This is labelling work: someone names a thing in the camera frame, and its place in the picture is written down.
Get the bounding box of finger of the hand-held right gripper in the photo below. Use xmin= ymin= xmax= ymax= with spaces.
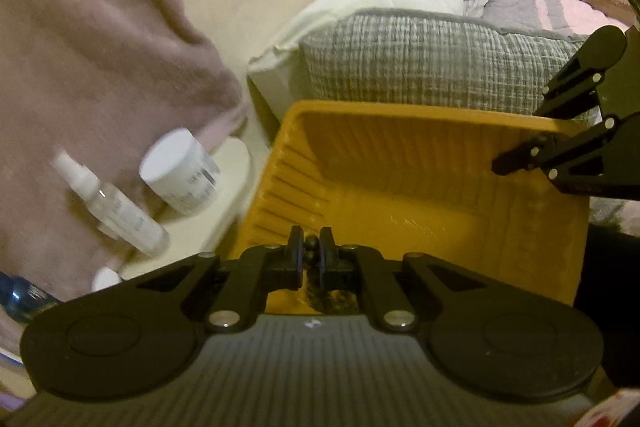
xmin=532 ymin=25 xmax=629 ymax=118
xmin=491 ymin=114 xmax=640 ymax=200

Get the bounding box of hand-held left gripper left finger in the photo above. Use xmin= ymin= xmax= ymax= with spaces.
xmin=134 ymin=226 xmax=305 ymax=334

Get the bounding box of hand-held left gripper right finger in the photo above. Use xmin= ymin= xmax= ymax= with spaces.
xmin=318 ymin=226 xmax=489 ymax=334

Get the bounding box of black bead necklace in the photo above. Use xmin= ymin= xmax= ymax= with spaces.
xmin=303 ymin=234 xmax=359 ymax=315

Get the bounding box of yellow plastic tray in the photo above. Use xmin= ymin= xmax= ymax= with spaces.
xmin=225 ymin=99 xmax=594 ymax=315

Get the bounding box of white cream jar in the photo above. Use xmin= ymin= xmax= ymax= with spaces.
xmin=138 ymin=128 xmax=222 ymax=217

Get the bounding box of clear spray bottle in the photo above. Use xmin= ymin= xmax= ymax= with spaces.
xmin=52 ymin=149 xmax=171 ymax=258

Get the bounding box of grey woven cushion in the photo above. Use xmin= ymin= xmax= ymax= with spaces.
xmin=298 ymin=8 xmax=597 ymax=126

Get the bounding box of small green jar white lid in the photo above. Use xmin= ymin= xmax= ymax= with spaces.
xmin=91 ymin=266 xmax=124 ymax=293

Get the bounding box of red and white packet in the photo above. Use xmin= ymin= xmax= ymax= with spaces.
xmin=579 ymin=388 xmax=640 ymax=427

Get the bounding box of dark blue bottle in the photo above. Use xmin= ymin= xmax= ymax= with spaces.
xmin=0 ymin=270 xmax=59 ymax=326

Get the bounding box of pink-brown fleece towel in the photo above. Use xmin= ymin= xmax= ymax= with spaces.
xmin=0 ymin=0 xmax=249 ymax=358

